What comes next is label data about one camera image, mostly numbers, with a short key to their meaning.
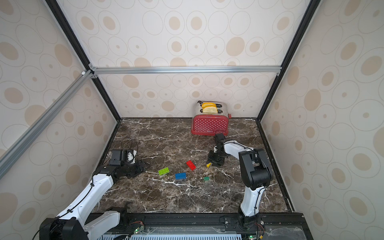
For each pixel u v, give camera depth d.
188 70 1.75
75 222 0.41
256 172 0.51
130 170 0.70
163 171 0.92
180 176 0.88
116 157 0.64
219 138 0.80
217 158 0.86
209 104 1.01
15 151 0.52
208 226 0.73
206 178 0.88
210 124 1.00
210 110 0.99
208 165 0.92
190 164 0.94
